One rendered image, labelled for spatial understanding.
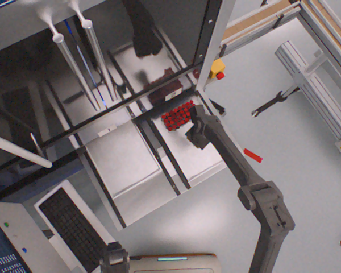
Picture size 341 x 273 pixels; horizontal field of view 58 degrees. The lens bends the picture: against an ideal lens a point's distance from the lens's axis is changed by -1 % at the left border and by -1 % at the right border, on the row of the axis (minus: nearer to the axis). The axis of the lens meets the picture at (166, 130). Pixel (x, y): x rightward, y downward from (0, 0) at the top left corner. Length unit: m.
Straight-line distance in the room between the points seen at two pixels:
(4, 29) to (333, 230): 2.48
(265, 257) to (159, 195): 0.66
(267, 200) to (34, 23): 0.71
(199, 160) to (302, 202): 1.27
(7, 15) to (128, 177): 1.01
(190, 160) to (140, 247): 1.04
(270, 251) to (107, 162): 0.86
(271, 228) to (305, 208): 1.74
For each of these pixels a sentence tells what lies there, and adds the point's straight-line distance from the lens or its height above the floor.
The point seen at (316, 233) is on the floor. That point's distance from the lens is 2.63.
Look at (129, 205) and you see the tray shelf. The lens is 1.47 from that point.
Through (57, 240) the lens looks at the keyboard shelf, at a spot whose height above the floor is 0.80.
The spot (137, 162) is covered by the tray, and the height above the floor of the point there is 0.88.
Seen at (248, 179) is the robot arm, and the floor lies 1.45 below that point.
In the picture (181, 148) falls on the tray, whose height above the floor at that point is 0.88.
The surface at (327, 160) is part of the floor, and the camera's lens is 2.73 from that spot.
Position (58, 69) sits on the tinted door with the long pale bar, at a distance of 0.83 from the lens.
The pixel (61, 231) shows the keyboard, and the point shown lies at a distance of 1.58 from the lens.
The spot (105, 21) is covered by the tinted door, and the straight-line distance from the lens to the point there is 0.76.
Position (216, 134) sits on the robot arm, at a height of 1.32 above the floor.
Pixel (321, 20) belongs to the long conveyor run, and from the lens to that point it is 1.94.
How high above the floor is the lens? 2.35
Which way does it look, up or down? 75 degrees down
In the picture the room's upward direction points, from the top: 7 degrees clockwise
